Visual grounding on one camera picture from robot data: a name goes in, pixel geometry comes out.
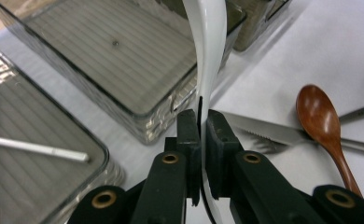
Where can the white chopstick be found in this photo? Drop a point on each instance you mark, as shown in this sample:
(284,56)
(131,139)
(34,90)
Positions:
(40,148)

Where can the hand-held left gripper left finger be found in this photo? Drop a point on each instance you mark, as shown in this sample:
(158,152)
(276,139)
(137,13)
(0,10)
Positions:
(191,140)

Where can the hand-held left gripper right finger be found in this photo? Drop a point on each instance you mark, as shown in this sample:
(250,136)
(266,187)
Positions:
(222,149)

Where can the smoky clear plastic bin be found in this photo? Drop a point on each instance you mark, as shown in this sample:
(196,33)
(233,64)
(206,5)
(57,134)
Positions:
(30,186)
(254,21)
(108,56)

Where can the white ceramic spoon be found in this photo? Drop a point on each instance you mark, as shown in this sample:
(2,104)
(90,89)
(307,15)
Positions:
(206,46)

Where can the metal table knife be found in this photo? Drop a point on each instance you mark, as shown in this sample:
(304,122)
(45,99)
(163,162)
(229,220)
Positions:
(264,127)

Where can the brown wooden spoon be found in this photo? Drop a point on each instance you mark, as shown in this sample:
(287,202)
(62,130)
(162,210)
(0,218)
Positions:
(318,115)

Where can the metal fork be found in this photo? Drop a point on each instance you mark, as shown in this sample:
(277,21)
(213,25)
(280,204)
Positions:
(360,112)

